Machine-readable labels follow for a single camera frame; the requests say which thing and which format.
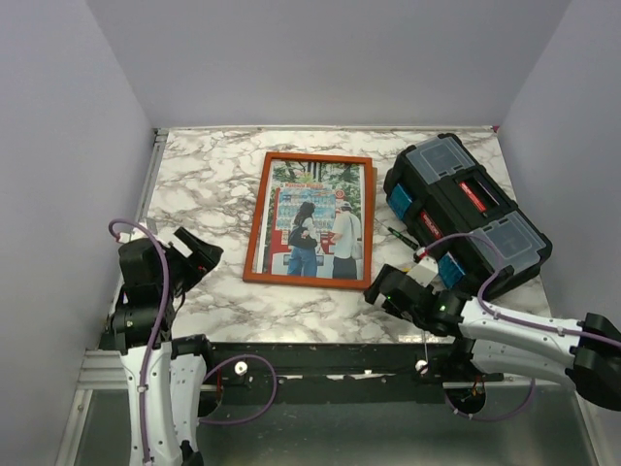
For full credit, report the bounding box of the red wooden photo frame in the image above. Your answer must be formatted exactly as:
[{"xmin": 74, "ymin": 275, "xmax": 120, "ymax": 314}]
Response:
[{"xmin": 243, "ymin": 152, "xmax": 376, "ymax": 289}]

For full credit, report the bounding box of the green black precision screwdriver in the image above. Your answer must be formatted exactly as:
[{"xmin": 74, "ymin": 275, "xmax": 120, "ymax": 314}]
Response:
[{"xmin": 375, "ymin": 218, "xmax": 419, "ymax": 250}]

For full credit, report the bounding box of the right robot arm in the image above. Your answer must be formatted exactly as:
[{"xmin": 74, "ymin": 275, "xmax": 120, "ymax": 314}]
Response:
[{"xmin": 364, "ymin": 265, "xmax": 620, "ymax": 411}]

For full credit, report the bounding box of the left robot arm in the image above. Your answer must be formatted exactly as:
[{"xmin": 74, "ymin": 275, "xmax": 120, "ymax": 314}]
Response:
[{"xmin": 108, "ymin": 227, "xmax": 223, "ymax": 465}]

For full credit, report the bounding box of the printed photo of couple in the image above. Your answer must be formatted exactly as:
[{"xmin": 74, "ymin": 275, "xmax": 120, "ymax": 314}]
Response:
[{"xmin": 255, "ymin": 159, "xmax": 365, "ymax": 281}]

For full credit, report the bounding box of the black plastic toolbox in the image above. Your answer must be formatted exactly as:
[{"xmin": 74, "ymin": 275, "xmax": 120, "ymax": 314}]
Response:
[{"xmin": 383, "ymin": 133, "xmax": 552, "ymax": 300}]

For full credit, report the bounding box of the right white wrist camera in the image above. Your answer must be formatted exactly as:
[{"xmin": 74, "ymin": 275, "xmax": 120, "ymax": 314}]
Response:
[{"xmin": 407, "ymin": 248, "xmax": 439, "ymax": 287}]

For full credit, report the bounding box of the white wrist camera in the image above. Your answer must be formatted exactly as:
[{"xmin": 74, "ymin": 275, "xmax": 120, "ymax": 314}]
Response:
[
  {"xmin": 407, "ymin": 248, "xmax": 439, "ymax": 287},
  {"xmin": 108, "ymin": 219, "xmax": 191, "ymax": 257}
]

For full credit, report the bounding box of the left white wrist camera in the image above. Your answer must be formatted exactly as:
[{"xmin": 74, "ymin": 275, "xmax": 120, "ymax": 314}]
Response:
[{"xmin": 108, "ymin": 219, "xmax": 191, "ymax": 257}]

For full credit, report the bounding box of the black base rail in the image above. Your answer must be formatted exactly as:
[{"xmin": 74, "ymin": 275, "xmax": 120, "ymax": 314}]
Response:
[{"xmin": 199, "ymin": 343, "xmax": 504, "ymax": 414}]

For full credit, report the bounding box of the left aluminium side rail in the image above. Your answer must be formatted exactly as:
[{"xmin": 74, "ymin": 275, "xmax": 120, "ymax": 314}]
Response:
[{"xmin": 134, "ymin": 128, "xmax": 169, "ymax": 221}]

